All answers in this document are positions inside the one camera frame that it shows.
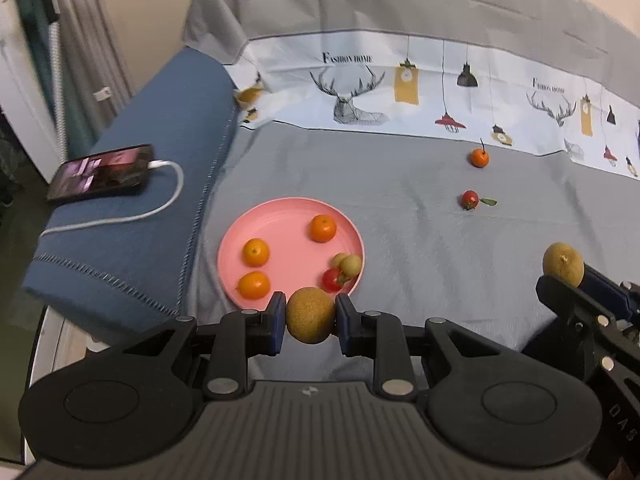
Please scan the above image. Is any pink plate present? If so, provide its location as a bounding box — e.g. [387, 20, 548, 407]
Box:
[216, 198, 366, 313]

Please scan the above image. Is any grey printed cloth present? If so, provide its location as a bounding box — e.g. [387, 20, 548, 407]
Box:
[182, 0, 640, 386]

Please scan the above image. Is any white braided cable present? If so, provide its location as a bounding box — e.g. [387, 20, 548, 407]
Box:
[47, 15, 68, 161]

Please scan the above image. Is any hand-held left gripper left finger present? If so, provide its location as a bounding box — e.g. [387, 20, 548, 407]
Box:
[165, 292, 288, 401]

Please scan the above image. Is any blue sofa armrest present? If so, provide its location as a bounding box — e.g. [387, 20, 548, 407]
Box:
[22, 45, 241, 341]

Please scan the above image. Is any white door frame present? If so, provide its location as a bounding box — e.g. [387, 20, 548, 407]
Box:
[0, 0, 63, 183]

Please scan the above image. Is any small orange kumquat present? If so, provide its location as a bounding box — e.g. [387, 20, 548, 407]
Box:
[236, 271, 271, 300]
[242, 238, 271, 267]
[309, 214, 337, 244]

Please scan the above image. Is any white charging cable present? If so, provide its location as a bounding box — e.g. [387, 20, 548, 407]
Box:
[39, 159, 184, 241]

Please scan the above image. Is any orange kumquat with stem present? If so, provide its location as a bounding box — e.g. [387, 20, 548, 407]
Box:
[468, 138, 491, 169]

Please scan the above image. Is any grey curtain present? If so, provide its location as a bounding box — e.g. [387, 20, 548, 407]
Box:
[20, 0, 133, 161]

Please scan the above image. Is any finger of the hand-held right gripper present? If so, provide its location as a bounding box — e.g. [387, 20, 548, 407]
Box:
[536, 275, 621, 333]
[580, 262, 640, 323]

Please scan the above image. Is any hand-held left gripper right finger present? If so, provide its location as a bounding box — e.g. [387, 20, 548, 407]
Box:
[335, 293, 473, 401]

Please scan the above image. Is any black smartphone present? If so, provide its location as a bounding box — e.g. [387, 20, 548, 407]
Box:
[46, 143, 155, 205]

